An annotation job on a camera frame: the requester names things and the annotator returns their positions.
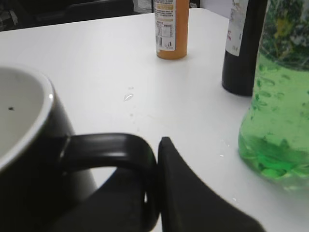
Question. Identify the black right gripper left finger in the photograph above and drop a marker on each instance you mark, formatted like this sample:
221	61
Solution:
117	206

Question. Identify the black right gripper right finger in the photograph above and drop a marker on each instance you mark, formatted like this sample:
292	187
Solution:
188	205

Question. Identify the black mug white inside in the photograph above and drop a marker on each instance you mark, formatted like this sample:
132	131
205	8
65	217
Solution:
45	169

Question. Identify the green sprite bottle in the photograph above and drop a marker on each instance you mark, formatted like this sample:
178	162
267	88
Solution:
274	134

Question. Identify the orange juice bottle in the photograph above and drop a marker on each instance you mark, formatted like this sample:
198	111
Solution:
171	28

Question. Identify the dark red wine bottle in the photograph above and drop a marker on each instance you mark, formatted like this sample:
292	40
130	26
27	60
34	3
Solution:
242	41

